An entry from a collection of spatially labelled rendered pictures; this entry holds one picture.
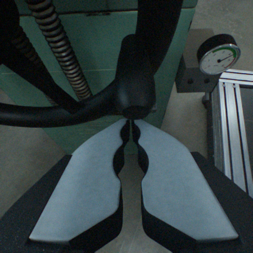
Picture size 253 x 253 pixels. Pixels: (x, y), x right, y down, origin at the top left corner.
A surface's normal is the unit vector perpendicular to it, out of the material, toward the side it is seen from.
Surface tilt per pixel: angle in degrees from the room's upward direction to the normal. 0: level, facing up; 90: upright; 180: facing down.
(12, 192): 0
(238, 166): 0
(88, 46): 90
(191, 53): 0
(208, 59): 90
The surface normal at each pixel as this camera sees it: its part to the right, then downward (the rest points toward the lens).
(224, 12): -0.04, -0.47
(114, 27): 0.01, 0.88
